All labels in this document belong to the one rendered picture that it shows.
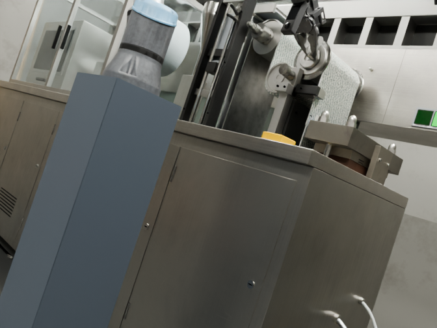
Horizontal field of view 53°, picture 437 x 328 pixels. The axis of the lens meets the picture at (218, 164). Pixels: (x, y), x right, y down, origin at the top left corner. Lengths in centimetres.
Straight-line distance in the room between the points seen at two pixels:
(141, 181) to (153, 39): 35
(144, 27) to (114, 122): 25
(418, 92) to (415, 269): 135
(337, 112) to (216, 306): 82
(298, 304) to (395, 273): 165
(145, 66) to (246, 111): 82
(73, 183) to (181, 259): 48
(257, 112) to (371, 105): 46
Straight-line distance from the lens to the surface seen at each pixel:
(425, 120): 171
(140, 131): 107
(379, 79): 184
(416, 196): 291
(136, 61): 110
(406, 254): 287
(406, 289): 286
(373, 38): 200
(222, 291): 126
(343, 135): 139
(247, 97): 184
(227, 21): 182
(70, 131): 113
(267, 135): 124
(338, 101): 166
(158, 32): 113
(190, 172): 142
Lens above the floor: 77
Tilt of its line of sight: 1 degrees up
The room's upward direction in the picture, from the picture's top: 18 degrees clockwise
